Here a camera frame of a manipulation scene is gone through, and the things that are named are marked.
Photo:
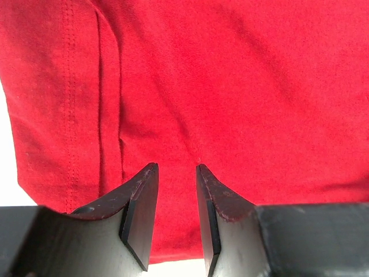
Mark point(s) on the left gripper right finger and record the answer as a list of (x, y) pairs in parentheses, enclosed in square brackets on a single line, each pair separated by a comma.
[(232, 232)]

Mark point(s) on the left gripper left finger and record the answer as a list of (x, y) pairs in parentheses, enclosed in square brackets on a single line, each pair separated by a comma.
[(111, 236)]

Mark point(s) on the red t shirt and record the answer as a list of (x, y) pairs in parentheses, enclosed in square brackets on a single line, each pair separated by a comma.
[(271, 95)]

